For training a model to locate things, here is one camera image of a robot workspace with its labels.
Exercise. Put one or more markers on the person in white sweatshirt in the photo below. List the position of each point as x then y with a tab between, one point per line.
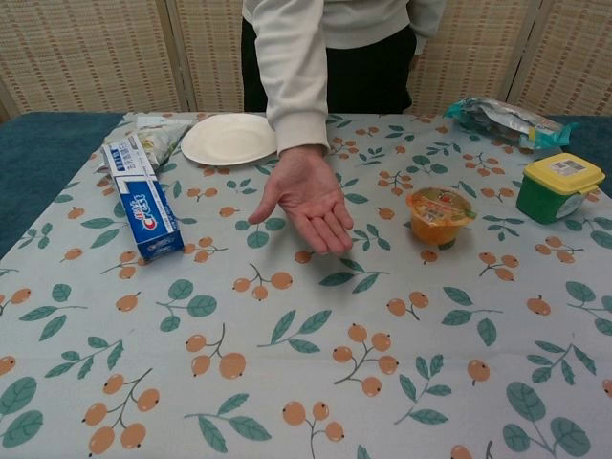
368	72

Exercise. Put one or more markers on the teal silver snack bag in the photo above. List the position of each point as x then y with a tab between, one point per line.
507	122

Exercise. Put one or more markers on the floral orange berry tablecloth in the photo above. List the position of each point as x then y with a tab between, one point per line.
306	334

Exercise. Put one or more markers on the white sleeved right forearm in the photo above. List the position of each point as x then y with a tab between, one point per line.
294	86

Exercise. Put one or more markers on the beige woven folding screen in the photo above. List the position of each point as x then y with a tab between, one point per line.
95	52

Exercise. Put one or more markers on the person's bare right hand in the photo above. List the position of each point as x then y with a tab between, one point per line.
306	191

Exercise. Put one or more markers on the green container with yellow lid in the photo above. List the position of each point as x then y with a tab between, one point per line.
550	191

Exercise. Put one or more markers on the blue Crest toothpaste box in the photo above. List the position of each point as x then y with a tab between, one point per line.
143	205

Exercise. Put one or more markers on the orange jelly cup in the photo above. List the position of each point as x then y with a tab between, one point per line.
440	215

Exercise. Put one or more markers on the white paper plate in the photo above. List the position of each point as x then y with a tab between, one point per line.
227	141

